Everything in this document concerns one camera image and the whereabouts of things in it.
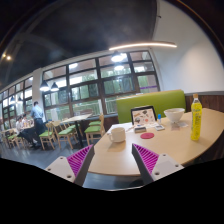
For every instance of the small white card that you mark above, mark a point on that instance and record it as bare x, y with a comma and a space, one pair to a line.
159, 127

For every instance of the wooden dining table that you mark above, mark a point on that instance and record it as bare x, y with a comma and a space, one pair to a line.
77, 118

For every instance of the white bowl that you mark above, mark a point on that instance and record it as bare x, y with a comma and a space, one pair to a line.
174, 114

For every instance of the green upholstered bench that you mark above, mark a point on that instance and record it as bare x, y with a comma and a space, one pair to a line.
150, 101

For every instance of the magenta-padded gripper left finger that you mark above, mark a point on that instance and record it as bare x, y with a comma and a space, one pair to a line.
63, 168

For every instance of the yellow drink bottle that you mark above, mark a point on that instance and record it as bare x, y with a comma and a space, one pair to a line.
196, 121

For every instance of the long curved ceiling light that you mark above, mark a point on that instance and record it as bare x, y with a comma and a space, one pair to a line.
143, 45

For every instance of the wooden chairs with green seats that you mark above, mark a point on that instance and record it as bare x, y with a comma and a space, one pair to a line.
66, 131

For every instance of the person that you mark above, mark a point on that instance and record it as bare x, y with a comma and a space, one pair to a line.
37, 116
22, 128

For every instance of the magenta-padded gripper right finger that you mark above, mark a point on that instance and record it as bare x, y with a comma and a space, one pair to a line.
159, 166

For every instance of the small dark box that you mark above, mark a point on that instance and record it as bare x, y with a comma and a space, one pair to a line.
140, 128

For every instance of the white mug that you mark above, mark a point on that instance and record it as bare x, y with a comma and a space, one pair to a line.
118, 134

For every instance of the black pendant lamps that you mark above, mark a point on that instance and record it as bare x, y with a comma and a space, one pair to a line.
44, 86

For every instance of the small blue-capped white bottle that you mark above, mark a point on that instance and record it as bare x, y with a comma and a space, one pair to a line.
159, 119

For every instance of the black-framed menu stand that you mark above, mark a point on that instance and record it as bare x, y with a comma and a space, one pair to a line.
143, 116

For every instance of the flat round red coaster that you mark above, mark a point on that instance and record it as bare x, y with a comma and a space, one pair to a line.
147, 135

